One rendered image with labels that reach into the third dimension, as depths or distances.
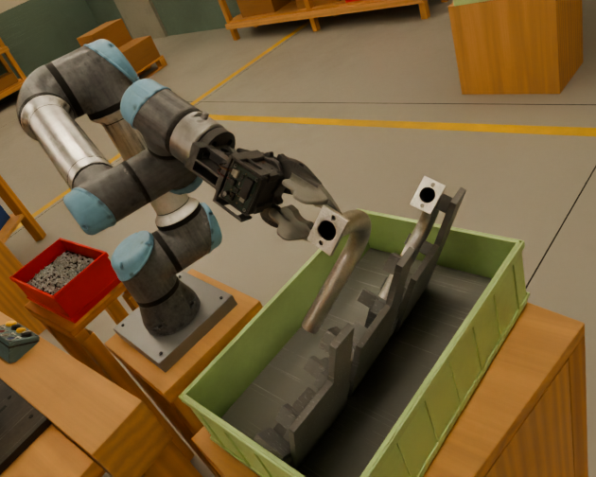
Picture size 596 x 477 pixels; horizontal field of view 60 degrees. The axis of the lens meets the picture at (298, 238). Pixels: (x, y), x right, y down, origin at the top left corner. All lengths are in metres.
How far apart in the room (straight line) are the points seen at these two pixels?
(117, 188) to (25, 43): 10.36
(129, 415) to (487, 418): 0.72
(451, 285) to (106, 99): 0.83
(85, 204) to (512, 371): 0.82
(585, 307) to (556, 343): 1.15
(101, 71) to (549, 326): 1.03
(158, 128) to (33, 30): 10.50
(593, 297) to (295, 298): 1.43
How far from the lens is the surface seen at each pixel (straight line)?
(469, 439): 1.04
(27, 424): 1.39
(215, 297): 1.37
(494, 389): 1.09
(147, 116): 0.77
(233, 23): 7.59
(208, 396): 1.11
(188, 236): 1.26
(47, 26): 11.34
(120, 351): 1.46
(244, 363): 1.14
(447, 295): 1.18
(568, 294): 2.35
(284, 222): 0.69
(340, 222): 0.65
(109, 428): 1.22
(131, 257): 1.24
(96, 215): 0.83
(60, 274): 1.91
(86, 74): 1.15
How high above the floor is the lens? 1.68
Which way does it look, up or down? 34 degrees down
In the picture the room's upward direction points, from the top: 23 degrees counter-clockwise
